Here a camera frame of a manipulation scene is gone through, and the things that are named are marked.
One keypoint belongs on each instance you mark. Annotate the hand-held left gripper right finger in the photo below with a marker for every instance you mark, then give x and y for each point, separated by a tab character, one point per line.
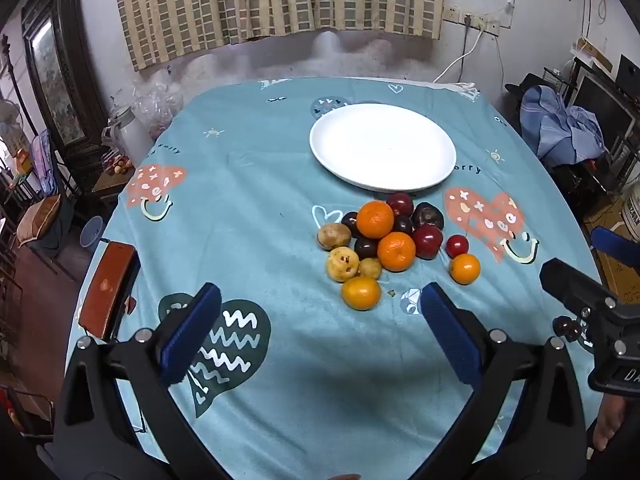
450	332

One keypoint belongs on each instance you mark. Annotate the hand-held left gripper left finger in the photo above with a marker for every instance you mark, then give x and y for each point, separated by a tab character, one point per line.
192	332

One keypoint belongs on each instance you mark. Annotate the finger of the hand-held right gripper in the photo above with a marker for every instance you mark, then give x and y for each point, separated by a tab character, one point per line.
575	282
612	242

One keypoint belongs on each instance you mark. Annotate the small tan fruit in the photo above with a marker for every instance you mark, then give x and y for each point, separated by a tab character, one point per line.
371	269

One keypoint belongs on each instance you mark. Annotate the large dark purple plum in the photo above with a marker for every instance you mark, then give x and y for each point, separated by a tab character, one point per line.
427	214

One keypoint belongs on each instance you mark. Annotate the yellow loquat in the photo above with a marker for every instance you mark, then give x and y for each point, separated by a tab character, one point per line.
343	263

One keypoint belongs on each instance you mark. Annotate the tan round fruit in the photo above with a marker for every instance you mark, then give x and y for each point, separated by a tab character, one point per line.
334	236

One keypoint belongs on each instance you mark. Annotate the white plate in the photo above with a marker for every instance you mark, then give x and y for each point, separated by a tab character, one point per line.
382	147

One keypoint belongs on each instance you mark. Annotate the white bucket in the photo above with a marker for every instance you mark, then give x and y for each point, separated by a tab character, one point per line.
632	215

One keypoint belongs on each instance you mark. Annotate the small red plum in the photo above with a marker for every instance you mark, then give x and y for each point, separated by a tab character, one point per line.
456	245

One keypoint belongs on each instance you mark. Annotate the chair with brown seat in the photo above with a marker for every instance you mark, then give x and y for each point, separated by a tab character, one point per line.
107	285

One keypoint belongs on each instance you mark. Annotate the blue clothes heap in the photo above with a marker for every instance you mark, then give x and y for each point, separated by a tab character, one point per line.
555	125

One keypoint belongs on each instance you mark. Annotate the blue printed tablecloth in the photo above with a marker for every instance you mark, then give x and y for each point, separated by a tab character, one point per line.
250	210

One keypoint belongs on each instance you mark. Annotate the blue plastic basin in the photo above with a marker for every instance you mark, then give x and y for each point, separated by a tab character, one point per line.
90	234

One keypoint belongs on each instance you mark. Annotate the black monitor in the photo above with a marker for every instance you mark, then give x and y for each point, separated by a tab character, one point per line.
602	100

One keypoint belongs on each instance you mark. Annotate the small wooden side table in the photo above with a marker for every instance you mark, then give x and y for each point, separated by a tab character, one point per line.
112	184

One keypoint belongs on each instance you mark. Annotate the red and yellow fruit pile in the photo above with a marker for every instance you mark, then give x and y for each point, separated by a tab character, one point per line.
117	166

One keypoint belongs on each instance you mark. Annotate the cardboard box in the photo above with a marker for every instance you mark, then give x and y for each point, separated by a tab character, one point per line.
595	55

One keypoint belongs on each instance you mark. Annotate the wooden chair with tan cushion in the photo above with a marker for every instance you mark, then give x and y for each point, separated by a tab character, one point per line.
40	215

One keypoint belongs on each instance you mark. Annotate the white kettle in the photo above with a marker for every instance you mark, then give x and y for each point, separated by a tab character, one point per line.
130	135

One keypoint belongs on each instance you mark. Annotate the white underlay cloth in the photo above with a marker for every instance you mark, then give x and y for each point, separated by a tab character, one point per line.
462	89

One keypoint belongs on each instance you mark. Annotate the purple hanging cloth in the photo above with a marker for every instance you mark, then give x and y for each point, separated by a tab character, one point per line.
42	160

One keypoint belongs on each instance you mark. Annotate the clear plastic bags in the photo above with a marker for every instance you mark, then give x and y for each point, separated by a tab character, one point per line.
157	105

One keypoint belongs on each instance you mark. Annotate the white electric fan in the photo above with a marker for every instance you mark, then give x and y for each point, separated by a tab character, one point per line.
10	117

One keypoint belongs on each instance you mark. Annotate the dark framed mirror cabinet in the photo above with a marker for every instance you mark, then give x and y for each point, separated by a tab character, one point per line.
55	80

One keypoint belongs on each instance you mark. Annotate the checked curtain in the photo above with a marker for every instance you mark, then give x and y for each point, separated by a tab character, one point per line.
250	0

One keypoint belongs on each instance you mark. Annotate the white wall socket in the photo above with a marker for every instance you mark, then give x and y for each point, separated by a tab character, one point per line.
452	14
494	27
475	20

